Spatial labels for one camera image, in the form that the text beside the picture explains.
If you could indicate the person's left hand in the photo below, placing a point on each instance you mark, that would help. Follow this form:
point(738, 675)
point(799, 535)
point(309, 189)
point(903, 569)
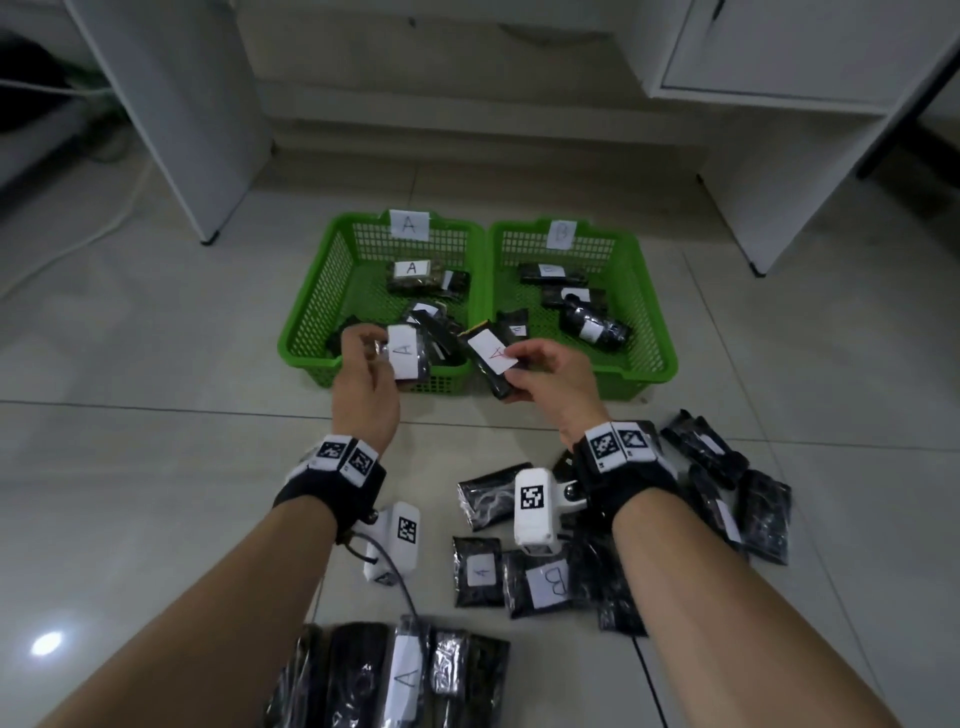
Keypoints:
point(364, 405)

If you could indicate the person's right hand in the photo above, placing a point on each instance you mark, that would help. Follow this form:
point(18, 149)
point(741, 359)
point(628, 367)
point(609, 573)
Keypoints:
point(562, 390)

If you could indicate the green plastic basket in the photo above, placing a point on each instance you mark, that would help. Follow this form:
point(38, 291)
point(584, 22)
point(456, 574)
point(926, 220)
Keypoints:
point(330, 300)
point(637, 352)

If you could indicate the person's right forearm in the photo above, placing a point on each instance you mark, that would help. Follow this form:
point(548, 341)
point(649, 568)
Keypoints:
point(735, 622)

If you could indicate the person's left forearm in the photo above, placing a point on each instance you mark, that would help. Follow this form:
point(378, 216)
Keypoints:
point(210, 630)

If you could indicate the white desk cabinet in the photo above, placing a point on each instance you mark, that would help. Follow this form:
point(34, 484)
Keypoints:
point(787, 172)

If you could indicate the white desk side panel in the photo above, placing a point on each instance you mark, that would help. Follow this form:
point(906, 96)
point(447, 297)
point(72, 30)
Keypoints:
point(180, 112)

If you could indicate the grey low platform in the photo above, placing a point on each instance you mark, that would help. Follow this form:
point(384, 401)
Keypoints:
point(30, 142)

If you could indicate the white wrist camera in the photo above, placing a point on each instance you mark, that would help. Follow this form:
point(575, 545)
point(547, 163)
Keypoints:
point(390, 559)
point(536, 532)

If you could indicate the black furniture frame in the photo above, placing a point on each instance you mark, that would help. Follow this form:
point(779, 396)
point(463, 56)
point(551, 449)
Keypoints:
point(900, 120)

